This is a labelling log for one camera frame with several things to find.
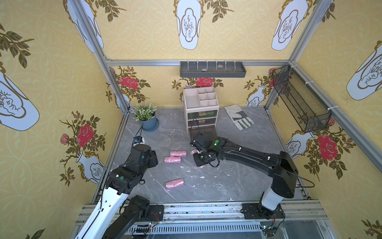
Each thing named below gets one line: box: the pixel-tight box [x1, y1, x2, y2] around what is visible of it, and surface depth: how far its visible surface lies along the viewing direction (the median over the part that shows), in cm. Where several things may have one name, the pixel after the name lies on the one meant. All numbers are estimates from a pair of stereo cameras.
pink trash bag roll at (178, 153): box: [169, 149, 188, 158], surface depth 94 cm
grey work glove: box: [224, 104, 255, 130], surface depth 116 cm
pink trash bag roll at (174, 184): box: [165, 178, 185, 191], surface depth 82 cm
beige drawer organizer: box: [183, 86, 220, 134], surface depth 96 cm
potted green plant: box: [130, 102, 160, 132], surface depth 97 cm
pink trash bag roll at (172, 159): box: [164, 156, 182, 164], surface depth 92 cm
